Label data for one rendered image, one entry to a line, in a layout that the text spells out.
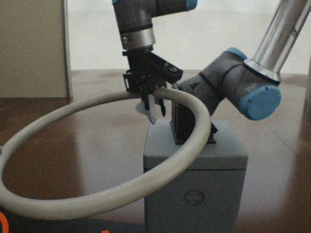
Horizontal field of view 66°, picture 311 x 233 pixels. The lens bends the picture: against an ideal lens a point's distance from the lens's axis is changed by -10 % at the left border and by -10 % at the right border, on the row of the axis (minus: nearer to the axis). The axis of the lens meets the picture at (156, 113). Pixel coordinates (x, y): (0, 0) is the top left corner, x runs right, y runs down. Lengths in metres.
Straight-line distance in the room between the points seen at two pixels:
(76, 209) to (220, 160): 0.71
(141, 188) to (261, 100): 0.62
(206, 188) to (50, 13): 4.74
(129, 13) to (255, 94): 0.47
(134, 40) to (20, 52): 5.08
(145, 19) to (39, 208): 0.48
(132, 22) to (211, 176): 0.64
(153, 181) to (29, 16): 5.29
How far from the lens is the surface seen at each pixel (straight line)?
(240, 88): 0.91
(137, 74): 0.69
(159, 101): 0.76
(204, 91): 1.02
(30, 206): 0.41
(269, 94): 0.90
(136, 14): 0.65
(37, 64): 5.52
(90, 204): 0.36
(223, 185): 1.06
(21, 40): 5.64
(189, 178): 1.02
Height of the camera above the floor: 1.29
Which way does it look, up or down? 18 degrees down
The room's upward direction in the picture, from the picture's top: straight up
